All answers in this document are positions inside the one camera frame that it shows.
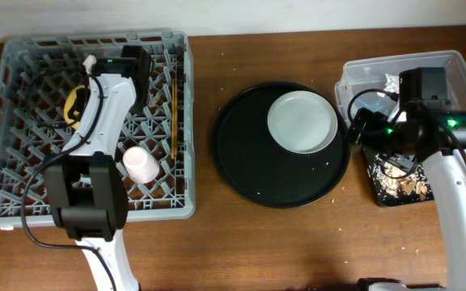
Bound grey round plate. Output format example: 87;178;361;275
267;91;338;154

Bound pink plastic cup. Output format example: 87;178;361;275
122;146;160;183

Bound yellow plastic bowl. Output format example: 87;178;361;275
63;85;91;129

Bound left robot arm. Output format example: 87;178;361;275
34;45;153;290

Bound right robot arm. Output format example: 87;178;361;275
347;67;466;290

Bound clear plastic waste bin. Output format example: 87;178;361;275
335;50;466;124

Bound black rectangular waste tray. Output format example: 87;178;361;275
361;143;436;208

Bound grey plastic dishwasher rack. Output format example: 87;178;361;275
0;32;196;230

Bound crumpled white paper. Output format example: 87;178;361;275
384;74;400;94

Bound food scraps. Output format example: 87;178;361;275
372;153;430;202

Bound round black serving tray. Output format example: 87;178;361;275
211;82;350;209

